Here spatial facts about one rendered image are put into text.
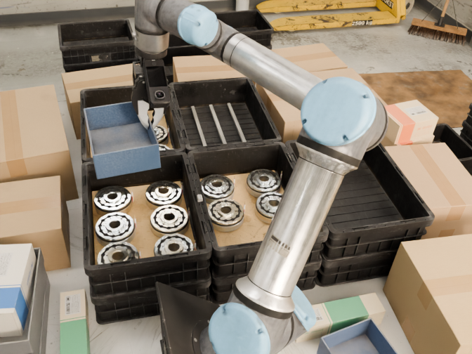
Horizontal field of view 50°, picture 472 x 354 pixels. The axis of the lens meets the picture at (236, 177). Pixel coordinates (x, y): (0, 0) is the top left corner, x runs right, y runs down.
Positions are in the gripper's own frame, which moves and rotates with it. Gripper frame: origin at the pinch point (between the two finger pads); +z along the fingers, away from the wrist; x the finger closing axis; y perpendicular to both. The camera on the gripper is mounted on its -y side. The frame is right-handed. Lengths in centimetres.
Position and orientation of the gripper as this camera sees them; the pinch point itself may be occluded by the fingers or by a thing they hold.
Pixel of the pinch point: (149, 126)
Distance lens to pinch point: 127.8
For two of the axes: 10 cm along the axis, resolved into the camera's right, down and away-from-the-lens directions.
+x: -9.5, 0.7, -2.9
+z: -1.3, 7.7, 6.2
